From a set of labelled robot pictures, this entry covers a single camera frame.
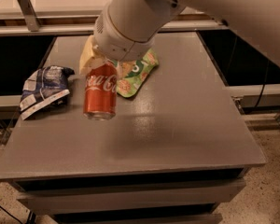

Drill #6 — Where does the blue white chip bag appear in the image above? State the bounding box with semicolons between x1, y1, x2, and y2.
19;65;75;119

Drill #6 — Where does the grey drawer cabinet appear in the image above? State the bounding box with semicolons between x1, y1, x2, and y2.
0;33;266;224

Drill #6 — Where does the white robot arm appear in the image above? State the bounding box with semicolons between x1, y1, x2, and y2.
91;0;280;67

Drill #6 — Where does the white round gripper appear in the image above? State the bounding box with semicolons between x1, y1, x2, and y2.
79;3;154;75

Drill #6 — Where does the metal glass railing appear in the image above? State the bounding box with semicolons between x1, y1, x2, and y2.
0;0;228;37

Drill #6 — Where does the green snack pouch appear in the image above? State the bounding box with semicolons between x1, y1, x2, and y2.
113;49;159;98

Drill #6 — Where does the red coca-cola can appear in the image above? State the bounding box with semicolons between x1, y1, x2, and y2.
83;62;117;120

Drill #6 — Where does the black cable floor left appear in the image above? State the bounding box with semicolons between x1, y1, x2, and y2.
0;205;36;224

